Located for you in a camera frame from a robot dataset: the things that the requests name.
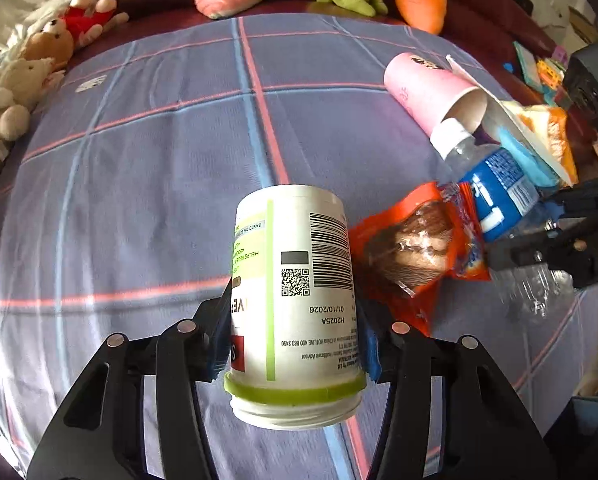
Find red pink plush toy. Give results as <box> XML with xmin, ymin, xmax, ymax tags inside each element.
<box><xmin>61</xmin><ymin>0</ymin><xmax>130</xmax><ymax>48</ymax></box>

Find cream rabbit plush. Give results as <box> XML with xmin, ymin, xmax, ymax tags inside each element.
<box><xmin>0</xmin><ymin>57</ymin><xmax>54</xmax><ymax>203</ymax></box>

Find clear water bottle blue label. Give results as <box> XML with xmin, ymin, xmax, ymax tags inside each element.
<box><xmin>430</xmin><ymin>119</ymin><xmax>577</xmax><ymax>323</ymax></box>

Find teal book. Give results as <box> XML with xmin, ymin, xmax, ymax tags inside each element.
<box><xmin>513</xmin><ymin>40</ymin><xmax>544</xmax><ymax>87</ymax></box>

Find pink paper cup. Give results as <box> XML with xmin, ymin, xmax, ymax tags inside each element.
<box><xmin>383</xmin><ymin>52</ymin><xmax>490</xmax><ymax>146</ymax></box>

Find orange white snack packet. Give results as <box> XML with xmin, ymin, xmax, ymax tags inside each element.
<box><xmin>501</xmin><ymin>101</ymin><xmax>578</xmax><ymax>186</ymax></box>

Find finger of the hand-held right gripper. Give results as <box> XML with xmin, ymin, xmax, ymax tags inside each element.
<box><xmin>486</xmin><ymin>232</ymin><xmax>580</xmax><ymax>282</ymax></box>
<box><xmin>545</xmin><ymin>174</ymin><xmax>598</xmax><ymax>222</ymax></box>

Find white cloth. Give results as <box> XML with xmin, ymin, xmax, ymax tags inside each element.
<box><xmin>0</xmin><ymin>0</ymin><xmax>74</xmax><ymax>61</ymax></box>

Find colourful toy blocks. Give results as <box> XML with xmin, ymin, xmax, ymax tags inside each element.
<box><xmin>536</xmin><ymin>57</ymin><xmax>568</xmax><ymax>107</ymax></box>

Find white supplement bottle green band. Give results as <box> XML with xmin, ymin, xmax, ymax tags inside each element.
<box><xmin>224</xmin><ymin>185</ymin><xmax>368</xmax><ymax>430</ymax></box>

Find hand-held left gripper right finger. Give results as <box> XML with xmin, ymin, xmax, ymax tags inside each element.
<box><xmin>359</xmin><ymin>300</ymin><xmax>560</xmax><ymax>480</ymax></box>

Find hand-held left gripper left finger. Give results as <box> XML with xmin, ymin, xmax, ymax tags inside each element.
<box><xmin>26</xmin><ymin>275</ymin><xmax>236</xmax><ymax>480</ymax></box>

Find light blue wrapper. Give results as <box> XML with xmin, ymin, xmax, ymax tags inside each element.
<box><xmin>496</xmin><ymin>125</ymin><xmax>560</xmax><ymax>191</ymax></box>

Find purple checked blanket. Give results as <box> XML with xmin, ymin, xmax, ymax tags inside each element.
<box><xmin>0</xmin><ymin>12</ymin><xmax>598</xmax><ymax>480</ymax></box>

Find brown teddy bear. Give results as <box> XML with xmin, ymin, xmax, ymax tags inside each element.
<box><xmin>18</xmin><ymin>17</ymin><xmax>74</xmax><ymax>68</ymax></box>

